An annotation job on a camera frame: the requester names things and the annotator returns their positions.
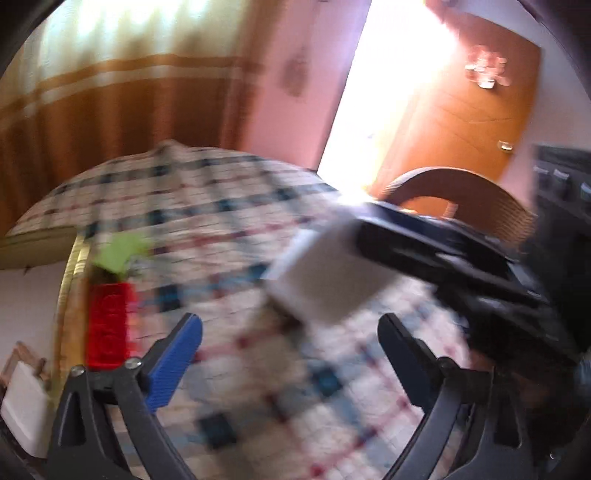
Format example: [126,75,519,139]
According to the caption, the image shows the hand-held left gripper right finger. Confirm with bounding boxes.
[378,313,536,480]

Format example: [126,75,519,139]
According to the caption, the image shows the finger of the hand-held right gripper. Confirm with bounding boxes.
[355,220,527,301]
[365,202,513,264]

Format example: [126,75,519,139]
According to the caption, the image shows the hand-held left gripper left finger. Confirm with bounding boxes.
[46,313,204,480]

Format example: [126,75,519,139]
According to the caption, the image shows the white box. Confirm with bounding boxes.
[265,217,398,326]

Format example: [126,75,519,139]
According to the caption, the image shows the clear plastic tissue packet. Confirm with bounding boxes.
[0,362,54,457]

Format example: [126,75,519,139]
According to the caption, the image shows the gold-rimmed tray box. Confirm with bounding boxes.
[0,226,93,462]

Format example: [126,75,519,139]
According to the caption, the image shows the brown wooden chair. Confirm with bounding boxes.
[385,166,539,245]

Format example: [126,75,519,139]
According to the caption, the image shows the red building block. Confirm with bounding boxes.
[85,279,139,370]

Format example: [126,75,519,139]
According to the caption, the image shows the orange wooden door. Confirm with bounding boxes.
[369,9,541,204]

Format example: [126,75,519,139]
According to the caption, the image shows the green block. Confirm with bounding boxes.
[95,233,153,278]

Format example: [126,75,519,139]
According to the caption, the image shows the white door ornament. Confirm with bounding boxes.
[464,46,509,90]

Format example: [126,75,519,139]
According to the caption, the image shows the hanging tassel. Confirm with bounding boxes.
[284,46,308,97]

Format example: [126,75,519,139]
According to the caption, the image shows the orange and cream curtain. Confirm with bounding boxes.
[0,0,278,236]

